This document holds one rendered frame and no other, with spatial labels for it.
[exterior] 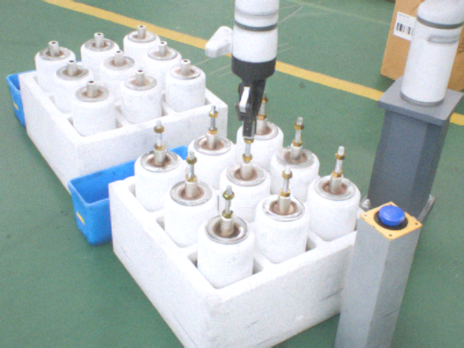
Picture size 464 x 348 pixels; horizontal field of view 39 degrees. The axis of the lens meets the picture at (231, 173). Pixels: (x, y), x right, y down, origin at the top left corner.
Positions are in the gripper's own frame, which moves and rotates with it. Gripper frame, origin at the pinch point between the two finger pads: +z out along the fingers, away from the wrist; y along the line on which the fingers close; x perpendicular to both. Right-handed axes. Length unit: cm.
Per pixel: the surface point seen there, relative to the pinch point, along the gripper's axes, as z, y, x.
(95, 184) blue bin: 26.2, 8.0, 35.9
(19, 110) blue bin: 30, 37, 73
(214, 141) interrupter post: 8.8, 6.9, 8.5
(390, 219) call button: 3.0, -15.1, -26.6
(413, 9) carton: 11, 104, -25
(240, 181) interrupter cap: 10.3, -2.8, 0.3
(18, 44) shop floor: 35, 85, 102
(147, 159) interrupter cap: 10.2, -1.8, 19.1
